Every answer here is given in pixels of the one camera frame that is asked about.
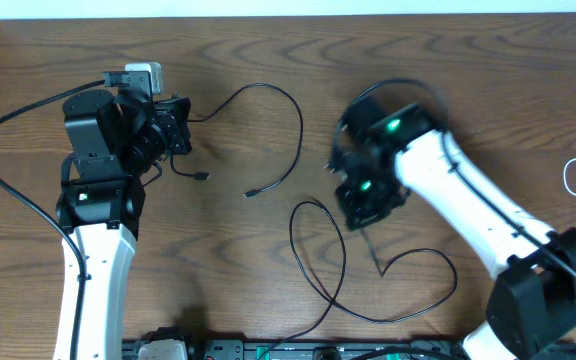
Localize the long black cable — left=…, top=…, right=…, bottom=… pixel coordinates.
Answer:
left=255, top=197, right=459, bottom=360

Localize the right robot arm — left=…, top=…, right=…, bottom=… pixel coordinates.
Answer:
left=329, top=96, right=576, bottom=359

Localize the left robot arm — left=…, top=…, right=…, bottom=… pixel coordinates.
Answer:
left=54, top=90, right=191, bottom=359

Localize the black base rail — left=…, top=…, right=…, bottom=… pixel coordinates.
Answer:
left=121, top=328, right=467, bottom=360

